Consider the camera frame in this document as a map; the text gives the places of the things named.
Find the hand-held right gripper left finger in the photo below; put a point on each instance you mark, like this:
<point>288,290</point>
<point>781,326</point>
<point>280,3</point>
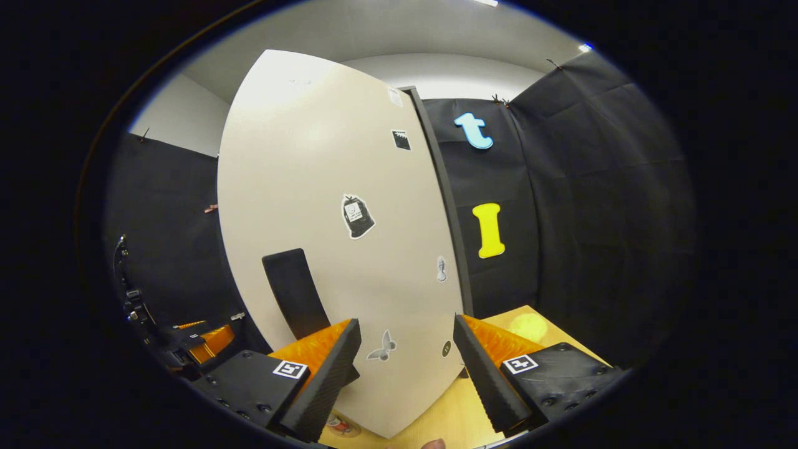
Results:
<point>327,380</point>

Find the long ceiling light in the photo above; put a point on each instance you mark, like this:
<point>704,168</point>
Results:
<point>486,2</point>

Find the beige cabinet door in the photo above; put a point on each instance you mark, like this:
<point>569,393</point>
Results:
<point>312,187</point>

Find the yellow lumpy object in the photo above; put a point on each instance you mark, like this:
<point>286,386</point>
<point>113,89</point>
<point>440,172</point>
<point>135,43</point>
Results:
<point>527,327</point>

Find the round red white coaster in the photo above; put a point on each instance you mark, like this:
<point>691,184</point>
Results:
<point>343,427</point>

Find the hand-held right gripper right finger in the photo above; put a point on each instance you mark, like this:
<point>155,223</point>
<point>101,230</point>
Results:
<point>486,380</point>

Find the black clip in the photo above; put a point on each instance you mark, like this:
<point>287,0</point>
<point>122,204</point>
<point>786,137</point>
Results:
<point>553,63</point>
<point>144,135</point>
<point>499,100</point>

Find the black backdrop cloth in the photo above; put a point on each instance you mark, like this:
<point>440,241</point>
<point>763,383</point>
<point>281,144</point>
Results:
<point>592,218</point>

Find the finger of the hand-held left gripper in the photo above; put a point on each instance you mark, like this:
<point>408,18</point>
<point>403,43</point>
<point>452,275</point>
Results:
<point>181,332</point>
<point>196,346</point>

